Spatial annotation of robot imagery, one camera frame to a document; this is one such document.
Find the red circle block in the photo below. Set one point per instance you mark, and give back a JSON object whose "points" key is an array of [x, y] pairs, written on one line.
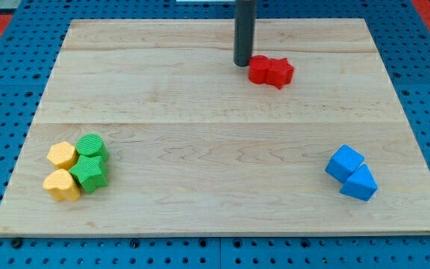
{"points": [[258, 67]]}

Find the blue cube block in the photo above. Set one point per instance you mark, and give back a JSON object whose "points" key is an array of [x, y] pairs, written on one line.
{"points": [[344, 163]]}

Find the red star block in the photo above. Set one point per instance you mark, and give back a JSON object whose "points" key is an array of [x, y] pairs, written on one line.
{"points": [[279, 73]]}

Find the green star block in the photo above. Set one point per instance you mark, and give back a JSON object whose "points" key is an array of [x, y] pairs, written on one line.
{"points": [[90, 173]]}

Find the blue triangle block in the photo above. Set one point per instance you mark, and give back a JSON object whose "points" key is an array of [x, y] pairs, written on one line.
{"points": [[360, 185]]}

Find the green circle block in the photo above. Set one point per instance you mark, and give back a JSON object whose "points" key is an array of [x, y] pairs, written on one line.
{"points": [[92, 145]]}

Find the yellow hexagon block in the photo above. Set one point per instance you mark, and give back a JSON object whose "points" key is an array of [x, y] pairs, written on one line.
{"points": [[62, 155]]}

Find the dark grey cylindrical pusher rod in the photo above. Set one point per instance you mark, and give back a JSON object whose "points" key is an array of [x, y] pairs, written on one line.
{"points": [[244, 31]]}

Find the light wooden board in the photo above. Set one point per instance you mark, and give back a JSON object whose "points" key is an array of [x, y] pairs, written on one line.
{"points": [[197, 150]]}

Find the yellow heart block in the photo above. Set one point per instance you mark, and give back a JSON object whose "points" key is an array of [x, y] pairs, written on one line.
{"points": [[60, 185]]}

